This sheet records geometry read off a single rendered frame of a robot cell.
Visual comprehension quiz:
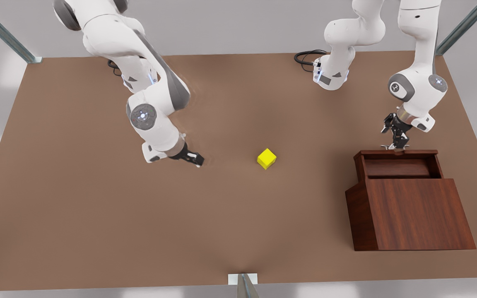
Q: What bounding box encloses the dark wooden drawer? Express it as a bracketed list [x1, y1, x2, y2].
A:
[354, 150, 444, 183]

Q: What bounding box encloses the yellow cube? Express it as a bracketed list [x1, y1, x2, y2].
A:
[257, 148, 277, 170]

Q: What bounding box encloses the dark wooden cabinet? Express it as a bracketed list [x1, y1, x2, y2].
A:
[345, 178, 477, 252]

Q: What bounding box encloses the black cable loop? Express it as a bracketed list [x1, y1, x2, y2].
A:
[294, 50, 328, 73]
[107, 59, 123, 77]

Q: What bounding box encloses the silver frame post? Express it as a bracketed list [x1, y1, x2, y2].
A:
[436, 0, 477, 56]
[228, 273, 259, 298]
[0, 0, 43, 64]

